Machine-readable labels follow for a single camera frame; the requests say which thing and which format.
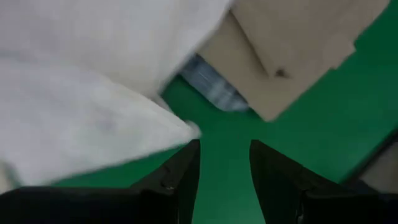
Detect black aluminium table frame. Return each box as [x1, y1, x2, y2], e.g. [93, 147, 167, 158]
[338, 129, 398, 187]

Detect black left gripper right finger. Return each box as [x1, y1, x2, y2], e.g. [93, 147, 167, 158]
[248, 139, 398, 224]

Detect large white shirt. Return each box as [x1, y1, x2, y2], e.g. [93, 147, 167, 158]
[0, 0, 234, 195]

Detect beige trousers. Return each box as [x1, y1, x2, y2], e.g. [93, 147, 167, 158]
[197, 0, 392, 123]

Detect blue striped garment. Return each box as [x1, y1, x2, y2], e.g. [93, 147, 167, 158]
[179, 54, 250, 113]

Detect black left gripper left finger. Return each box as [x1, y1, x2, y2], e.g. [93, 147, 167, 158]
[0, 139, 201, 224]

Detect green table mat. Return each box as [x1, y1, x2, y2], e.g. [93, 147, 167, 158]
[51, 0, 398, 224]

